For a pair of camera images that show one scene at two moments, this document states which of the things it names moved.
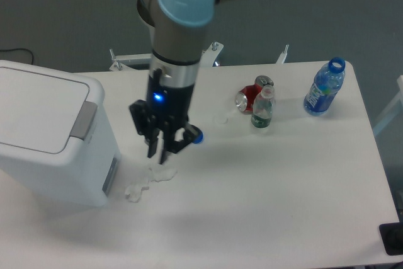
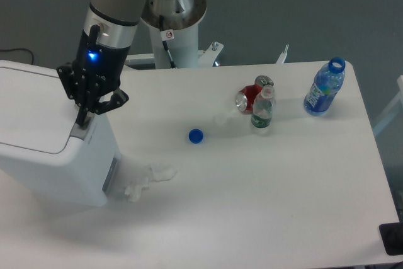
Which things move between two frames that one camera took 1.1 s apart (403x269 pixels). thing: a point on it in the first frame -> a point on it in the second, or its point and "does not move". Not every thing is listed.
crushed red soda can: x=245 y=98 does not move
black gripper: x=166 y=100 -> x=96 y=65
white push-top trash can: x=57 y=136 does not move
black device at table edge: x=391 y=237 does not move
